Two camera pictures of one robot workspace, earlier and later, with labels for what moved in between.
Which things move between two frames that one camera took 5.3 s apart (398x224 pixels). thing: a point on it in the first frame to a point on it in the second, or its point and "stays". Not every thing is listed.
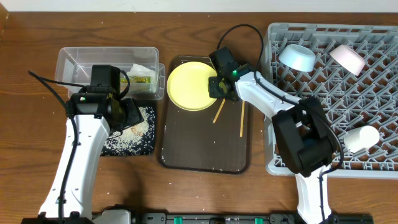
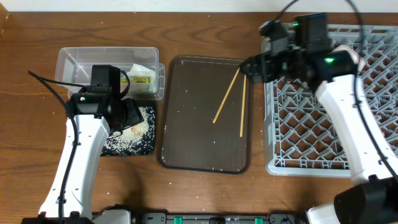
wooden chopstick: (218, 111) stays
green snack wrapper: (137, 79) stays
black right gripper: (218, 88) to (259, 66)
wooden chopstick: (242, 116) stays
